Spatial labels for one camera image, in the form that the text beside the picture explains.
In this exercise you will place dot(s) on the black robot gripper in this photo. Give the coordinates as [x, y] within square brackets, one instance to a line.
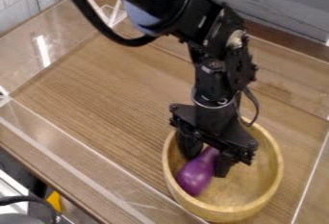
[213, 122]

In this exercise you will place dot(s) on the purple toy eggplant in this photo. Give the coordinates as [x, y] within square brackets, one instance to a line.
[197, 172]

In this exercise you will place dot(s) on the brown wooden bowl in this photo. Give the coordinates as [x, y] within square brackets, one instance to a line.
[239, 196]

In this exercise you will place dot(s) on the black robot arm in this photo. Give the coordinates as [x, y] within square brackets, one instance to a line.
[214, 32]

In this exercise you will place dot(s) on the yellow object under table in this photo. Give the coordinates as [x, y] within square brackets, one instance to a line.
[54, 199]

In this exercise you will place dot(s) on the clear acrylic corner bracket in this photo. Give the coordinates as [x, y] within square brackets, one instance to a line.
[111, 13]

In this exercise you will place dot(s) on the clear acrylic tray wall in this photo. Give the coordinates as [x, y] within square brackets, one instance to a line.
[85, 120]

